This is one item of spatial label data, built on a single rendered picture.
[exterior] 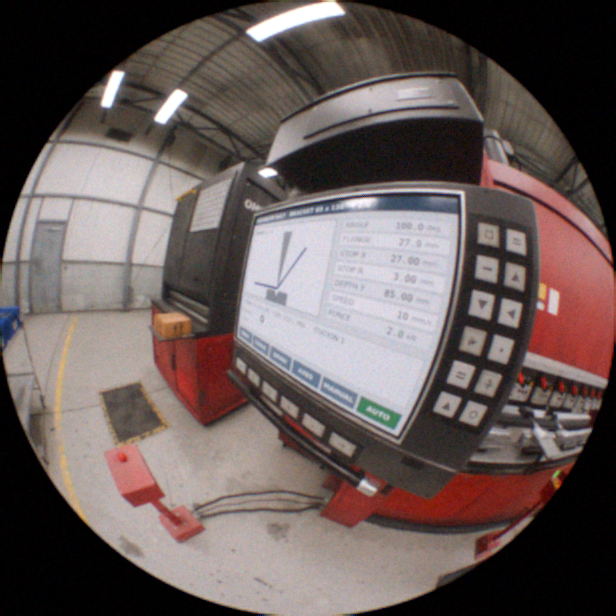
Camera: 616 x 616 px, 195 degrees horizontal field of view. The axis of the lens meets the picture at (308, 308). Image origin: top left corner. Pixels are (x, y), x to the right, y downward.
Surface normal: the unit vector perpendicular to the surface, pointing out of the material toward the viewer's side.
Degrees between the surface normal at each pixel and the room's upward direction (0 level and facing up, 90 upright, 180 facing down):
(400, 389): 90
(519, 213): 90
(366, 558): 0
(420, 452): 90
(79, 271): 90
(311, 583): 0
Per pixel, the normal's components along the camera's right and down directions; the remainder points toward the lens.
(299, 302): -0.65, -0.02
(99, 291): 0.86, 0.23
